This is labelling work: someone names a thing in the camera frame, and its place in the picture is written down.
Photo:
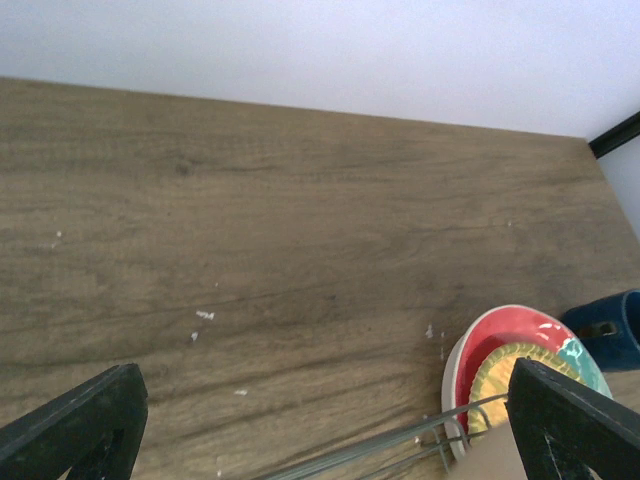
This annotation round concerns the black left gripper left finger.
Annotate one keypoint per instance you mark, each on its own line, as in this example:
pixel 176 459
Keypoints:
pixel 93 431

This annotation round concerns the black wire dish rack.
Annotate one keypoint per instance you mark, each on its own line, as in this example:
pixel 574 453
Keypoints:
pixel 450 435

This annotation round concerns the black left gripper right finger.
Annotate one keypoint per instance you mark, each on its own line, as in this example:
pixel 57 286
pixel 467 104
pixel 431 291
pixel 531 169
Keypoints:
pixel 565 430

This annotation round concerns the black aluminium frame rail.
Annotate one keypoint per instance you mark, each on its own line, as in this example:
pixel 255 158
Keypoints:
pixel 616 137

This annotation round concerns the dark blue ceramic mug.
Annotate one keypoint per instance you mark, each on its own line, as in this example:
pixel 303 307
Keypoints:
pixel 609 330

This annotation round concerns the yellow woven pattern plate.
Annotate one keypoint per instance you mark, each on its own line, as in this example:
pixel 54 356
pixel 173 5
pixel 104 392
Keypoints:
pixel 493 377

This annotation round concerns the red and teal plate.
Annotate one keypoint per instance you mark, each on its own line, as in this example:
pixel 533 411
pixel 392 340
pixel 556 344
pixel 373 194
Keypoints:
pixel 508 324

